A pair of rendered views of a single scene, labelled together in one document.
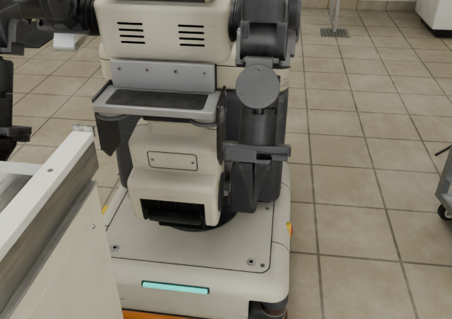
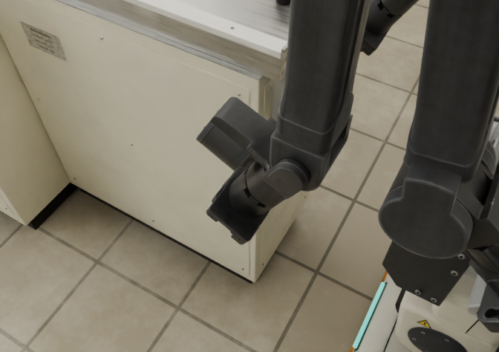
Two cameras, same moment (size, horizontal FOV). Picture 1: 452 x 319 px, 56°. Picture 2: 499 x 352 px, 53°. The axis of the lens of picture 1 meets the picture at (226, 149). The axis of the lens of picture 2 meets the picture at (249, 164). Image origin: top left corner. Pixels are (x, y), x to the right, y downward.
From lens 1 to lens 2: 0.82 m
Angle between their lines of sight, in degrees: 77
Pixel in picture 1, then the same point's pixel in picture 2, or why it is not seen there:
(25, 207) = (194, 17)
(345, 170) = not seen: outside the picture
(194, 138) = not seen: hidden behind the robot
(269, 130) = (235, 189)
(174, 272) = (385, 313)
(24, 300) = (162, 44)
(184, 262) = not seen: hidden behind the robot
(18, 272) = (170, 33)
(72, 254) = (208, 78)
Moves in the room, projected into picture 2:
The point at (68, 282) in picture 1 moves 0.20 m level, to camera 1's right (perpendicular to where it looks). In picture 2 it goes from (199, 84) to (142, 165)
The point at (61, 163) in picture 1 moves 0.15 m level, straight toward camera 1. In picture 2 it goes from (238, 33) to (142, 36)
